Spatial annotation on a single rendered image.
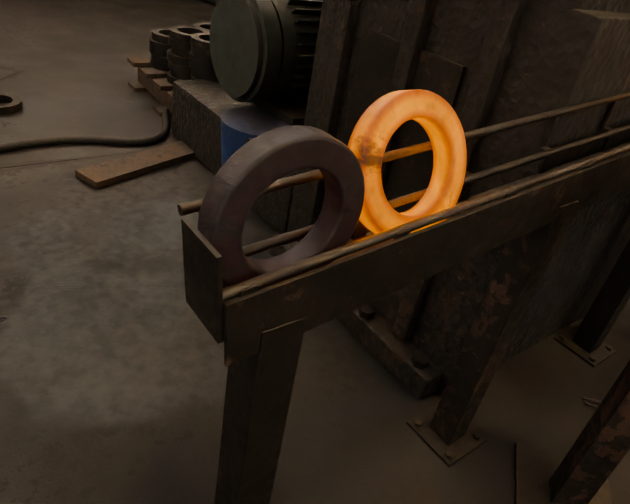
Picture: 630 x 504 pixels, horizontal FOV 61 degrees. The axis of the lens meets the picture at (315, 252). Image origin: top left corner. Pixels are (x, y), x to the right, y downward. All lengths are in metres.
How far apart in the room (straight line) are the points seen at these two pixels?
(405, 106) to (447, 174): 0.12
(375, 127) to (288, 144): 0.16
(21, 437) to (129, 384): 0.23
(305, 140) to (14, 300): 1.15
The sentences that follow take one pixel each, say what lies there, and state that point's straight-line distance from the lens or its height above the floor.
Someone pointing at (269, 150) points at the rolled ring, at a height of 0.76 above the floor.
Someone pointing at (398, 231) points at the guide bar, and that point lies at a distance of 0.63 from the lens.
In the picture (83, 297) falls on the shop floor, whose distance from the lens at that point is 1.52.
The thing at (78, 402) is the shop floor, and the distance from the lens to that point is 1.27.
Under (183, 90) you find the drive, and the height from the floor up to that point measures 0.24.
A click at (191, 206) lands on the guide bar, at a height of 0.68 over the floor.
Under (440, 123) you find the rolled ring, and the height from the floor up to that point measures 0.74.
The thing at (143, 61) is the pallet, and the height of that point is 0.14.
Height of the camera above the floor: 0.95
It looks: 33 degrees down
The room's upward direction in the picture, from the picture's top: 11 degrees clockwise
